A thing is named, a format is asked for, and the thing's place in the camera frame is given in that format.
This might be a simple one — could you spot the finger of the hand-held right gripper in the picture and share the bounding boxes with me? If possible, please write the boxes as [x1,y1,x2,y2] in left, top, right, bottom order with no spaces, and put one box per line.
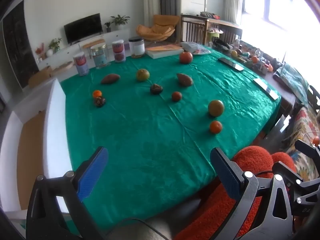
[272,161,320,189]
[294,139,320,162]

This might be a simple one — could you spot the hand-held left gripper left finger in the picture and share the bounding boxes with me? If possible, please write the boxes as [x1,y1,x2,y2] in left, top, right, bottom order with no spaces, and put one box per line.
[26,146,109,240]

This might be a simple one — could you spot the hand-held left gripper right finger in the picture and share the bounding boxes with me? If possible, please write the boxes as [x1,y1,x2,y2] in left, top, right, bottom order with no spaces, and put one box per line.
[210,147,294,240]

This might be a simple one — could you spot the white foam box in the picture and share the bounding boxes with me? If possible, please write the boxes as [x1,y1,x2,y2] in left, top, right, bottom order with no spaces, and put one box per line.
[0,78,74,214]

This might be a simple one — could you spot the greenish yellow orange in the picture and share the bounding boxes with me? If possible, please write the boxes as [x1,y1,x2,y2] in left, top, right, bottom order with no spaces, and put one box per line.
[136,69,150,82]
[208,100,225,117]

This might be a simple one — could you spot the brown oval fruit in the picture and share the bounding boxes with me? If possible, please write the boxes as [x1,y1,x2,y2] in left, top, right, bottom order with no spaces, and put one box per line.
[176,73,193,87]
[100,73,120,85]

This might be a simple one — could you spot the red tomato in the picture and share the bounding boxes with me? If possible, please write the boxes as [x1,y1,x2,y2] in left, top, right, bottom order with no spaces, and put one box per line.
[179,51,193,64]

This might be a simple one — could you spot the floral sofa cover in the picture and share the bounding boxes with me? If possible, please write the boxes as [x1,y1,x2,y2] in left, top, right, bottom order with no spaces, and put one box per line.
[285,105,320,180]

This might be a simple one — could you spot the orange fleece garment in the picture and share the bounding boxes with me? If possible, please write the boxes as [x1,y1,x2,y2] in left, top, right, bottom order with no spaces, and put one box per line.
[175,146,298,240]

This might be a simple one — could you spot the folded green cloth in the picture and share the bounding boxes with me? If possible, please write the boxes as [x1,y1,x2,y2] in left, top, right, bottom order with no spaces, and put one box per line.
[272,64,309,105]

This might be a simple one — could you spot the green tablecloth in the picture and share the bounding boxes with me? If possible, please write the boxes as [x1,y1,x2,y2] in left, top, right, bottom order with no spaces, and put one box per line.
[61,47,282,230]

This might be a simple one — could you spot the white flat card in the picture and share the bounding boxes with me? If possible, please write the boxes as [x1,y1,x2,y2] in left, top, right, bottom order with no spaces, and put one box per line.
[253,78,279,100]

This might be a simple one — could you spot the pile of toys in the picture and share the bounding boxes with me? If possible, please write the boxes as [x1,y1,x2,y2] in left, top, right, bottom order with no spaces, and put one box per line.
[230,40,283,75]

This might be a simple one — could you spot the red label tin can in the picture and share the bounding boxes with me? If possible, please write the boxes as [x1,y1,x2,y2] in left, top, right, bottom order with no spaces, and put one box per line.
[73,52,90,76]
[112,40,126,63]

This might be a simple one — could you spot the cardboard box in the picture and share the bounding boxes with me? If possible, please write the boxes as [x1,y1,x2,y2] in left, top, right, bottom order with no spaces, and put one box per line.
[29,66,53,88]

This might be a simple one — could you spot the round wooden stool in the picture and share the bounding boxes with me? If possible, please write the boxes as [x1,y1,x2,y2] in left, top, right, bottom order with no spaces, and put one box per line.
[82,39,105,55]
[53,61,75,75]

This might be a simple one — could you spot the glass jar teal label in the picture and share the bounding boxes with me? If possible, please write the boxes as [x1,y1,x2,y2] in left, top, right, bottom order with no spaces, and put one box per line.
[90,44,110,69]

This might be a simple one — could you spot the white television cabinet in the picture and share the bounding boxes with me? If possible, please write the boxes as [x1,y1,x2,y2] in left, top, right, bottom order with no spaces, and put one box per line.
[37,27,130,67]

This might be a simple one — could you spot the printed plastic bag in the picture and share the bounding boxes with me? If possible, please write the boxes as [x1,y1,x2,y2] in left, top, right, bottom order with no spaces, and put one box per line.
[180,42,212,55]

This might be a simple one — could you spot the red flowers in vase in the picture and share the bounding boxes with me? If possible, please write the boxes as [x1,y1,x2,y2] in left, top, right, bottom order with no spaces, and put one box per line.
[35,44,45,60]

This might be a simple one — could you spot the white jar black lid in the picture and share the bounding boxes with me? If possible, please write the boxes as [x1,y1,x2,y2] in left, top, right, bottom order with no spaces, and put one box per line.
[128,36,145,57]

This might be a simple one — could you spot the leafy potted plant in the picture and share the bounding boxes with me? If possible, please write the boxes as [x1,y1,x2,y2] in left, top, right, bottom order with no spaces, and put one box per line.
[48,38,62,53]

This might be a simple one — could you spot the thick book orange cover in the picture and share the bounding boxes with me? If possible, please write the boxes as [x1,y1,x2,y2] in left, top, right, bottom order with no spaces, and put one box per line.
[146,44,185,60]

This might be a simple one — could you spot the flat screen television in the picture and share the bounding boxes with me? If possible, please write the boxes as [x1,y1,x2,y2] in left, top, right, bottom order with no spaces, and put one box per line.
[64,13,103,45]

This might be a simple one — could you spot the dark glass display cabinet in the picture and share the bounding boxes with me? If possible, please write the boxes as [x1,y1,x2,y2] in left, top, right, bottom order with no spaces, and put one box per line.
[2,0,39,89]

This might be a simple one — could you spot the wooden crib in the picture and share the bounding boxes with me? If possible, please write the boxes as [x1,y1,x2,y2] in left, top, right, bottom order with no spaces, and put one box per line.
[180,14,243,45]

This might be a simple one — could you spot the large green potted plant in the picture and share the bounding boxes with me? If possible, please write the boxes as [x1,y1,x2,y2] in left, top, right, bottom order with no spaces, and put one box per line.
[111,14,130,30]

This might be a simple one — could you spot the dark bag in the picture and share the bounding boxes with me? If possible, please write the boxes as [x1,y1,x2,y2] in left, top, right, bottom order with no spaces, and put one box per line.
[200,11,222,20]

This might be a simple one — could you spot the orange lounge chair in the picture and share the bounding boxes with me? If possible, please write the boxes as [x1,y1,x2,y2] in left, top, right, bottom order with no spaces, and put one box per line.
[136,14,180,43]

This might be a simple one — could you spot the white curtain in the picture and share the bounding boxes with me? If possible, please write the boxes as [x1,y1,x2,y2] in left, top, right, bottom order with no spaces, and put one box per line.
[225,0,244,25]

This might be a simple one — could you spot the standing air conditioner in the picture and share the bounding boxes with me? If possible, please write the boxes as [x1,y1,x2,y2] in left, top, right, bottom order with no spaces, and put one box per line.
[142,0,160,27]

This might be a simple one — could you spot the black cable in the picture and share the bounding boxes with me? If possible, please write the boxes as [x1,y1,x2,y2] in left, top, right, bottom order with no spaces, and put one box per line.
[105,218,171,240]

